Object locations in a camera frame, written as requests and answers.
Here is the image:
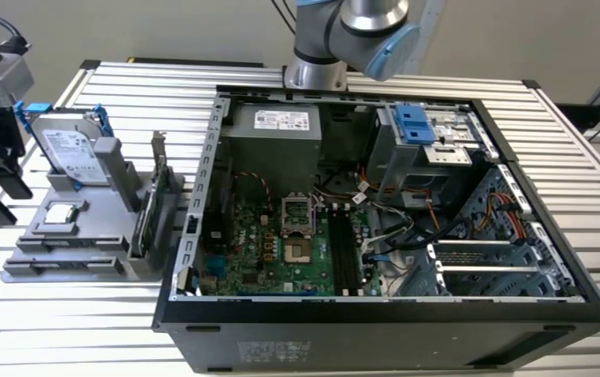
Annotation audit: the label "black RAM slot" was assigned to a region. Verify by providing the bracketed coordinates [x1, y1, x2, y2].
[336, 209, 352, 296]
[349, 209, 364, 296]
[343, 209, 359, 296]
[329, 209, 344, 296]

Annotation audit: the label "silver CPU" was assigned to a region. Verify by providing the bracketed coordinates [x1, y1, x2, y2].
[42, 203, 80, 225]

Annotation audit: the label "hard disk in blue carrier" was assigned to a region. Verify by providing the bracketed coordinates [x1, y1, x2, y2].
[13, 101, 120, 189]

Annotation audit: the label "grey parts rack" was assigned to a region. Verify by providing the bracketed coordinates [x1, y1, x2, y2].
[0, 131, 186, 284]

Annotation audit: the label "green motherboard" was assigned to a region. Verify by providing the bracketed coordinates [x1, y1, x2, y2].
[198, 172, 385, 298]

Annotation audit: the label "grey power supply unit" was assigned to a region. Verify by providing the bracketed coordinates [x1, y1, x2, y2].
[220, 102, 325, 192]

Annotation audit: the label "metal socket cover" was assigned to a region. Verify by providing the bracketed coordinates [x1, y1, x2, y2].
[281, 190, 316, 237]

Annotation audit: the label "CPU socket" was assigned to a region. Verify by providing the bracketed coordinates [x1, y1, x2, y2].
[283, 234, 315, 265]

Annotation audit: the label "blue expansion slot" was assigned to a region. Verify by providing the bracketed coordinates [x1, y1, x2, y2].
[237, 288, 319, 297]

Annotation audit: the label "tall metal drive bay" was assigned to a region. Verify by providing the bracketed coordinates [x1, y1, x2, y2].
[367, 102, 493, 209]

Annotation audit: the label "blue plastic latch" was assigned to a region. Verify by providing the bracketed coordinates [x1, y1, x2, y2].
[401, 122, 429, 145]
[396, 104, 427, 126]

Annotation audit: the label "black PC case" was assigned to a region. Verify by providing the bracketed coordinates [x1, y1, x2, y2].
[152, 84, 600, 374]

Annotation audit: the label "low metal disk bay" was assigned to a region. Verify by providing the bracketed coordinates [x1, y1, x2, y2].
[428, 219, 579, 298]

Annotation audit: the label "graphics card with bracket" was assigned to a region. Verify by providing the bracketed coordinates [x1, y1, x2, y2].
[129, 130, 177, 258]

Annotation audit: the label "multicolour twisted fan wire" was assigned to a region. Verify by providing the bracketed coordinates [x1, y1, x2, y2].
[232, 170, 276, 211]

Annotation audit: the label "thin orange wire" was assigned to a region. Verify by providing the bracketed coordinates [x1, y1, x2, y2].
[424, 198, 441, 233]

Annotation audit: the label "black cable bundle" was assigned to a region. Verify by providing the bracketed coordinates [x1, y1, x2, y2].
[379, 214, 477, 256]

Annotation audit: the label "orange yellow red wires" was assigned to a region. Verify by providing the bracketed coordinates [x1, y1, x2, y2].
[485, 191, 530, 241]

